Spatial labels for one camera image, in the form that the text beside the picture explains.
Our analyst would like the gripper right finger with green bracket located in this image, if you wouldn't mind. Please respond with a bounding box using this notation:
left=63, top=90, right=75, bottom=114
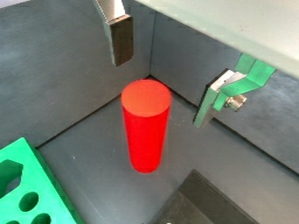
left=194, top=53, right=277, bottom=129

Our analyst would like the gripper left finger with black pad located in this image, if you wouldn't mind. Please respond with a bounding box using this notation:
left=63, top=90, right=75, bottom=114
left=92, top=0, right=134, bottom=67

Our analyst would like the red cylinder peg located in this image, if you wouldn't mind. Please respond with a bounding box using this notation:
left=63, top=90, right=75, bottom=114
left=120, top=80, right=172, bottom=173

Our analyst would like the green shape sorter board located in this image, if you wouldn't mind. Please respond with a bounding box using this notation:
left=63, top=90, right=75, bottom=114
left=0, top=137, right=86, bottom=224

